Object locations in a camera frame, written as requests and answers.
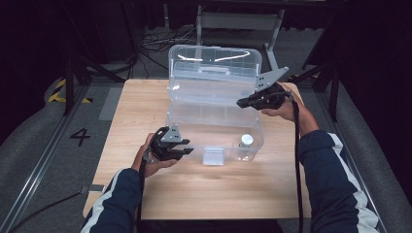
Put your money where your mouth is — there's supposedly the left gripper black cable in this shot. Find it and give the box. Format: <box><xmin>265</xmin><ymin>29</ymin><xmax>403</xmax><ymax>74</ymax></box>
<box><xmin>136</xmin><ymin>127</ymin><xmax>169</xmax><ymax>233</ymax></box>

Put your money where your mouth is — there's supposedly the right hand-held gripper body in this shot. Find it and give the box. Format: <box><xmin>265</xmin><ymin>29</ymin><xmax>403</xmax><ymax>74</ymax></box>
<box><xmin>248</xmin><ymin>66</ymin><xmax>294</xmax><ymax>111</ymax></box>

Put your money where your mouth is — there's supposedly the grey metal desk frame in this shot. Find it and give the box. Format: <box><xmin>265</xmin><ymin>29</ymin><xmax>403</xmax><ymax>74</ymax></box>
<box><xmin>195</xmin><ymin>4</ymin><xmax>287</xmax><ymax>74</ymax></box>

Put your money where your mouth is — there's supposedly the person's right hand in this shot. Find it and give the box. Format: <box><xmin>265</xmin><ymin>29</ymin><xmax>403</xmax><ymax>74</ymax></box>
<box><xmin>259</xmin><ymin>81</ymin><xmax>321</xmax><ymax>138</ymax></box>

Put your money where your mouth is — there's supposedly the thin black floor cable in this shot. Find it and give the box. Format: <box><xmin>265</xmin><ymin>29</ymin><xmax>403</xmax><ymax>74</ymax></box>
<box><xmin>9</xmin><ymin>190</ymin><xmax>86</xmax><ymax>233</ymax></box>

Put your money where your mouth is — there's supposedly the tangle of floor cables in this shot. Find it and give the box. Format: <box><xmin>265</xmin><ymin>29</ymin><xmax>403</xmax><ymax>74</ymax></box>
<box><xmin>139</xmin><ymin>26</ymin><xmax>199</xmax><ymax>82</ymax></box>

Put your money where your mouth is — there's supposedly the small white-lidded jar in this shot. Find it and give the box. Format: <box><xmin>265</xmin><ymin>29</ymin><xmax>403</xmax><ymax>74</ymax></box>
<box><xmin>237</xmin><ymin>133</ymin><xmax>256</xmax><ymax>162</ymax></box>

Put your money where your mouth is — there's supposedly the clear plastic storage box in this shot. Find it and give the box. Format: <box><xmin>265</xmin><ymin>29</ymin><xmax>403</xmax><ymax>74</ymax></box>
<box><xmin>165</xmin><ymin>44</ymin><xmax>265</xmax><ymax>167</ymax></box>

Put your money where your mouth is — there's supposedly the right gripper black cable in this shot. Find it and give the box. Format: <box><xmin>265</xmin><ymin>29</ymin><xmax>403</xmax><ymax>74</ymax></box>
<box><xmin>275</xmin><ymin>90</ymin><xmax>305</xmax><ymax>233</ymax></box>

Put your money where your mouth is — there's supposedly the metal floor rail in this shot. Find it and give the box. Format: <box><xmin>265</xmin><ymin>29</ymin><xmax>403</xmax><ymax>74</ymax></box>
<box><xmin>314</xmin><ymin>90</ymin><xmax>388</xmax><ymax>233</ymax></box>
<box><xmin>0</xmin><ymin>84</ymin><xmax>90</xmax><ymax>233</ymax></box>

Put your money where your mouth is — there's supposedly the person's left hand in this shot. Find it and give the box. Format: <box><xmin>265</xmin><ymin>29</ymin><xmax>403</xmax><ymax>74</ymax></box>
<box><xmin>130</xmin><ymin>132</ymin><xmax>179</xmax><ymax>179</ymax></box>

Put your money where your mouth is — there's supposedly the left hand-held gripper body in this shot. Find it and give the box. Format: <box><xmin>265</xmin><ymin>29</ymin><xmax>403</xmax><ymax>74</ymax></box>
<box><xmin>148</xmin><ymin>123</ymin><xmax>187</xmax><ymax>162</ymax></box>

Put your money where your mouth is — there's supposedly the yellow and black floor tape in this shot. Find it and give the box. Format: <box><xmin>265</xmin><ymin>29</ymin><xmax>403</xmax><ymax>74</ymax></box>
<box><xmin>47</xmin><ymin>78</ymin><xmax>94</xmax><ymax>105</ymax></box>

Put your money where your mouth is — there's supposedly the black tripod stand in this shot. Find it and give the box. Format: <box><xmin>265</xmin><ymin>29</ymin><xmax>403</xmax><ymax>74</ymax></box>
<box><xmin>61</xmin><ymin>0</ymin><xmax>140</xmax><ymax>117</ymax></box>
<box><xmin>287</xmin><ymin>16</ymin><xmax>343</xmax><ymax>123</ymax></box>

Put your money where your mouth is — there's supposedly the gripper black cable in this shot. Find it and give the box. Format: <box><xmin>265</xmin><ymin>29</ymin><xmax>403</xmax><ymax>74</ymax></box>
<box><xmin>136</xmin><ymin>127</ymin><xmax>169</xmax><ymax>233</ymax></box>
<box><xmin>275</xmin><ymin>90</ymin><xmax>305</xmax><ymax>233</ymax></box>

